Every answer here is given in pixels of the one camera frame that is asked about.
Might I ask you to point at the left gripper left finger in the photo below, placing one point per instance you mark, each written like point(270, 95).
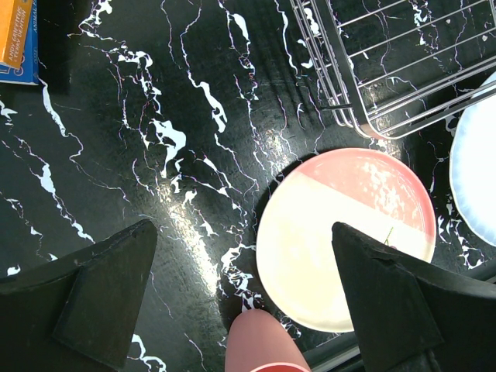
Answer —
point(79, 312)

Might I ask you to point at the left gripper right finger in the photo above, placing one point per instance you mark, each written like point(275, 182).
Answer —
point(410, 315)

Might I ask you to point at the white scalloped plate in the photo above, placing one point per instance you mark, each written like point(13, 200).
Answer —
point(472, 164)

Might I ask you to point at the pink beige plate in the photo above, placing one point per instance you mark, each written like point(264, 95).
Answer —
point(366, 189)

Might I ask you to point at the pink plastic cup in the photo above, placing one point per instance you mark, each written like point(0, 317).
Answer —
point(258, 342)

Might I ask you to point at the orange book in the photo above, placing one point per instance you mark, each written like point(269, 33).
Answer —
point(19, 42)

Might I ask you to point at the wire dish rack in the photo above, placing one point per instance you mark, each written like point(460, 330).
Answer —
point(390, 68)

